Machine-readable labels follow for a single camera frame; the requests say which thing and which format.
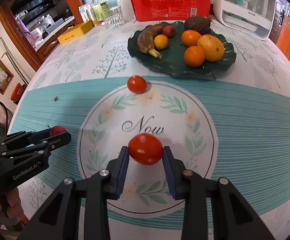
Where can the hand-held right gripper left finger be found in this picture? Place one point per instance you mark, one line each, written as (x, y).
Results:
(122, 172)

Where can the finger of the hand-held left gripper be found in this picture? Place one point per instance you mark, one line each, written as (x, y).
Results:
(41, 136)
(60, 140)

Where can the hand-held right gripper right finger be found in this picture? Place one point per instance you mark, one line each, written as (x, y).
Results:
(171, 175)

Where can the red lychee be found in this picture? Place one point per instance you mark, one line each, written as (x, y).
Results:
(56, 130)

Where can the large red tomato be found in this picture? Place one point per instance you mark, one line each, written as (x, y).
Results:
(145, 152)

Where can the dark green wavy plate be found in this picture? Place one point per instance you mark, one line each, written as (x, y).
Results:
(172, 62)

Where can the brown overripe banana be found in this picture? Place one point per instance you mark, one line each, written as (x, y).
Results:
(146, 38)

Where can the small red apple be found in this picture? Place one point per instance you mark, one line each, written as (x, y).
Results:
(168, 31)

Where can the dark brown avocado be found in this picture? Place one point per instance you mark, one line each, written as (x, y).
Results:
(197, 25)

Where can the person's left hand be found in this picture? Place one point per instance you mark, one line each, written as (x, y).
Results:
(12, 205)

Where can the small green leaf scrap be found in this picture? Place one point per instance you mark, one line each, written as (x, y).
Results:
(56, 98)

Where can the red basket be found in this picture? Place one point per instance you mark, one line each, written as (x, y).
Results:
(17, 92)

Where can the small red tomato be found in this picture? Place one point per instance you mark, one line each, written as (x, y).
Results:
(137, 84)

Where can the yellow cardboard box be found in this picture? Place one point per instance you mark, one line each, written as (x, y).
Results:
(75, 32)

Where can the small white blue box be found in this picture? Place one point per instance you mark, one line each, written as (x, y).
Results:
(85, 12)

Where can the clear drinking glass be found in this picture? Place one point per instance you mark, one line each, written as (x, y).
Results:
(113, 18)

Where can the small yellow orange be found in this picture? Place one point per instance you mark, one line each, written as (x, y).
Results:
(161, 41)

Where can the yellow mango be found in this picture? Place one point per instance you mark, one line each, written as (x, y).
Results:
(211, 47)

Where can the wooden kitchen cabinet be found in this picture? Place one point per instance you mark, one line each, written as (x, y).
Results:
(67, 2)

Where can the clear bottle green label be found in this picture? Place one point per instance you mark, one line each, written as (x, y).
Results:
(100, 7)

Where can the white plastic bottle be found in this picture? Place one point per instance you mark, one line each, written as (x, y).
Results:
(125, 7)

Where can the red paper cup package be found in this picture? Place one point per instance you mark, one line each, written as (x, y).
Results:
(170, 3)

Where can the white countertop appliance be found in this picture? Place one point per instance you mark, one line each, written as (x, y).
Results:
(245, 7)

